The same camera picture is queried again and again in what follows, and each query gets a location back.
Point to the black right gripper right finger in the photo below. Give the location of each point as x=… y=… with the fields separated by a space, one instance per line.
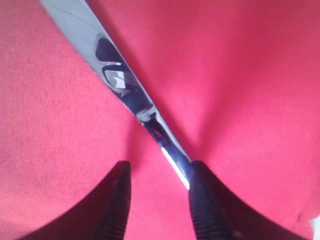
x=218 y=214

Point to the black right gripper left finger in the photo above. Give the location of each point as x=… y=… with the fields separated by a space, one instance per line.
x=101 y=215

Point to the red scalloped table cloth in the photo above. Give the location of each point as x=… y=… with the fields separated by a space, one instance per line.
x=237 y=81

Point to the steel table knife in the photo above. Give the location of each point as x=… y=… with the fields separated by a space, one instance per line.
x=82 y=28

